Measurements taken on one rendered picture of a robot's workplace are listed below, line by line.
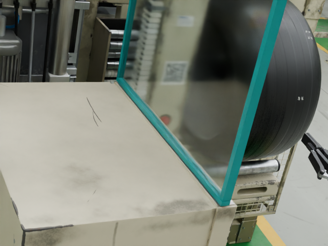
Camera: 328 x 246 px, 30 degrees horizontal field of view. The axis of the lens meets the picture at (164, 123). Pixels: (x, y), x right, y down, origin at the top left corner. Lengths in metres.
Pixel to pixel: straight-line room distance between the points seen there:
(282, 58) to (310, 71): 0.11
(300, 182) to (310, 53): 2.20
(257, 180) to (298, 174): 2.01
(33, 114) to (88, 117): 0.12
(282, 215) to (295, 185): 0.39
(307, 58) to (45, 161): 0.96
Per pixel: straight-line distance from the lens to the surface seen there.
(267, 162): 2.09
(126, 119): 1.37
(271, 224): 3.49
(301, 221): 3.61
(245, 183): 2.05
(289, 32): 1.85
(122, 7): 2.32
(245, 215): 2.91
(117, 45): 2.16
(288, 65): 1.81
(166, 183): 1.16
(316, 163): 1.71
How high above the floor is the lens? 1.87
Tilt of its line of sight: 26 degrees down
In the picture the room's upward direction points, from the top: 12 degrees clockwise
